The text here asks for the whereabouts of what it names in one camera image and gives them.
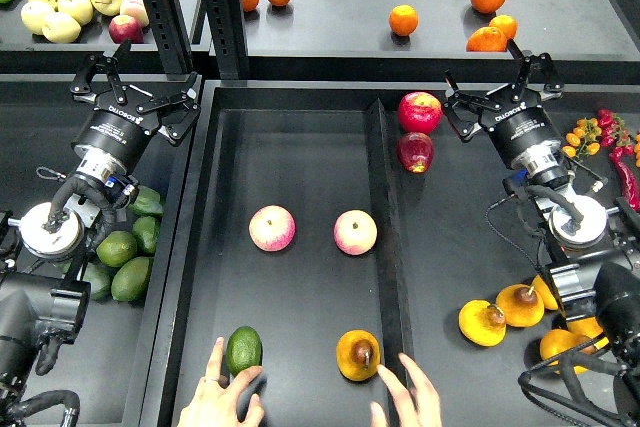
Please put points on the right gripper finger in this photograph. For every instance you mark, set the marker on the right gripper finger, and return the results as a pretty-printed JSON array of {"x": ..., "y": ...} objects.
[
  {"x": 464, "y": 111},
  {"x": 541, "y": 67}
]

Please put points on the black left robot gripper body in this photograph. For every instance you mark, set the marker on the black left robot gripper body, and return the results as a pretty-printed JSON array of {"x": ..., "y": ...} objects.
[{"x": 117, "y": 133}]

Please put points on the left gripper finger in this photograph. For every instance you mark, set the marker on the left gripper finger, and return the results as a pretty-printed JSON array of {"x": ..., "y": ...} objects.
[
  {"x": 105, "y": 63},
  {"x": 171, "y": 116}
]

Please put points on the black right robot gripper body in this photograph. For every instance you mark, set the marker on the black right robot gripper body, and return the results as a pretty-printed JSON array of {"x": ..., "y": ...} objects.
[{"x": 518, "y": 126}]

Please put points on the yellow pear brown stem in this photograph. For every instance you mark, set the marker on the yellow pear brown stem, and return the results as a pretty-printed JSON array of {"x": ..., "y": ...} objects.
[{"x": 358, "y": 355}]

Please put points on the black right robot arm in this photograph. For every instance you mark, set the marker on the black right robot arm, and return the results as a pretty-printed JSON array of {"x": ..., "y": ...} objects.
[{"x": 593, "y": 267}]

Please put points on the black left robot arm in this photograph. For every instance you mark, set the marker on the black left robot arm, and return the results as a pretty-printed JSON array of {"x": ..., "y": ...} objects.
[{"x": 46, "y": 251}]

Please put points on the green avocado top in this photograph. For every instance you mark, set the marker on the green avocado top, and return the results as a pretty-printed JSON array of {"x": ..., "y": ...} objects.
[{"x": 147, "y": 203}]

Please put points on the pale yellow pear left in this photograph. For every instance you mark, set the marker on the pale yellow pear left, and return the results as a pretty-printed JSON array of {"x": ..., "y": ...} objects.
[{"x": 33, "y": 15}]

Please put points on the green avocado round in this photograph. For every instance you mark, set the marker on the green avocado round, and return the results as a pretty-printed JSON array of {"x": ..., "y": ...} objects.
[{"x": 117, "y": 248}]

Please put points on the yellow pear middle pile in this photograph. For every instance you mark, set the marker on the yellow pear middle pile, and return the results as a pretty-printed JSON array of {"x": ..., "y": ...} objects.
[{"x": 521, "y": 305}]

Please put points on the yellow pear left pile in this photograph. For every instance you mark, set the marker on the yellow pear left pile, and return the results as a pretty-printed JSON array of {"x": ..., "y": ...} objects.
[{"x": 482, "y": 322}]

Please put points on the person left hand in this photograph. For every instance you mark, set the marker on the person left hand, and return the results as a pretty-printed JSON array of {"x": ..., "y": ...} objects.
[{"x": 215, "y": 405}]

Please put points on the person right hand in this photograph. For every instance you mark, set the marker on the person right hand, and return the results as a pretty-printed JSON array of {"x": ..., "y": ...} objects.
[{"x": 418, "y": 406}]

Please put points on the red apple upper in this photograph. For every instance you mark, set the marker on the red apple upper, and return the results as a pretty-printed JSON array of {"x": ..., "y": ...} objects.
[{"x": 419, "y": 112}]

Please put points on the small orange right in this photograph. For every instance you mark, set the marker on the small orange right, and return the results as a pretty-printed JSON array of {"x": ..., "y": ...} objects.
[{"x": 506, "y": 24}]

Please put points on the red apple on shelf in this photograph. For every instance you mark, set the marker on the red apple on shelf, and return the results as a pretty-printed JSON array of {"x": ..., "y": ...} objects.
[{"x": 125, "y": 27}]

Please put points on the orange front right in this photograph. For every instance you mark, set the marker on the orange front right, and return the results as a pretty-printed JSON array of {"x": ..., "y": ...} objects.
[{"x": 487, "y": 39}]

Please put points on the dark red apple lower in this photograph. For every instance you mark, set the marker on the dark red apple lower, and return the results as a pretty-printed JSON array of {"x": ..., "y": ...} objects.
[{"x": 415, "y": 152}]

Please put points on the orange cherry tomato bunch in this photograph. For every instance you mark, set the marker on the orange cherry tomato bunch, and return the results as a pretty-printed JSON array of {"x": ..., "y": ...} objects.
[{"x": 583, "y": 140}]

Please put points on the orange middle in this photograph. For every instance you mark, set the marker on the orange middle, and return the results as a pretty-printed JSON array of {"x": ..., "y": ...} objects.
[{"x": 403, "y": 20}]

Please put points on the red chili pepper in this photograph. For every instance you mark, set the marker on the red chili pepper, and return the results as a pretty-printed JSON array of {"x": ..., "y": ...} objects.
[{"x": 628, "y": 183}]

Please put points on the pink apple left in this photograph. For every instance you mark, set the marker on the pink apple left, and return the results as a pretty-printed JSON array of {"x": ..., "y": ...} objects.
[{"x": 272, "y": 228}]

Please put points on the pink apple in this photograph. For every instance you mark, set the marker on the pink apple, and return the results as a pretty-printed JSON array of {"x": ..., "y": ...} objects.
[
  {"x": 355, "y": 232},
  {"x": 272, "y": 228}
]

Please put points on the pink apple right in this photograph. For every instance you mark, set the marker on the pink apple right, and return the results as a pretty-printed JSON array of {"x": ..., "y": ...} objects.
[{"x": 355, "y": 232}]

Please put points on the black center tray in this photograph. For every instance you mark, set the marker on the black center tray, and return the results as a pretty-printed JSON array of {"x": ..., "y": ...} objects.
[{"x": 444, "y": 237}]

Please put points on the black shelf post left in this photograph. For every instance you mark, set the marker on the black shelf post left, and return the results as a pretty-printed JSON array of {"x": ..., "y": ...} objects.
[{"x": 170, "y": 34}]

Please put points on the black shelf post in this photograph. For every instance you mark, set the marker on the black shelf post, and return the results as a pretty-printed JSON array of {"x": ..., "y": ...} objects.
[
  {"x": 226, "y": 25},
  {"x": 170, "y": 34}
]

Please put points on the black shelf post right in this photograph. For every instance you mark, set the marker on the black shelf post right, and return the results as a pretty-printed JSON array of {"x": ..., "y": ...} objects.
[{"x": 226, "y": 25}]

